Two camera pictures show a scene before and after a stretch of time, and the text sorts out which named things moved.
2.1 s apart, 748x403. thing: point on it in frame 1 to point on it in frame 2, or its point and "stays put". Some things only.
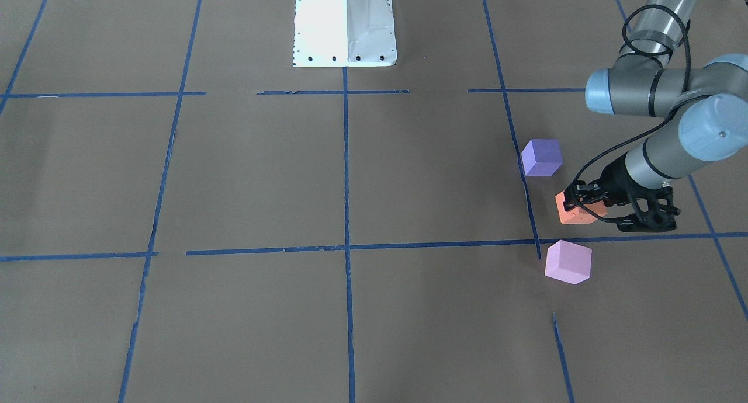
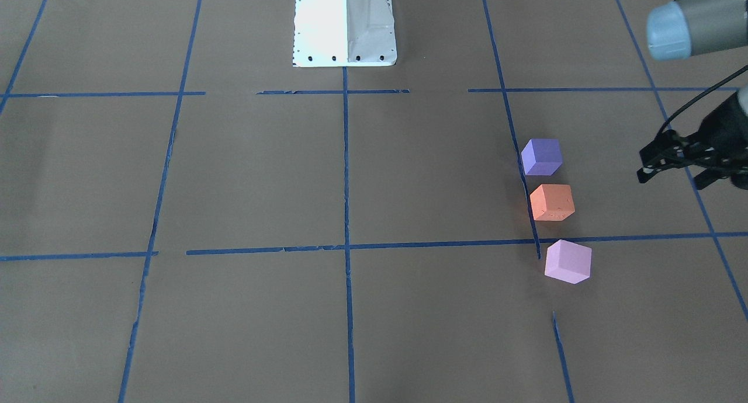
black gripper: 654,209 to 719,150
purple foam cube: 542,157 stays put
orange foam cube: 578,215 to 551,202
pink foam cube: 568,262 stays put
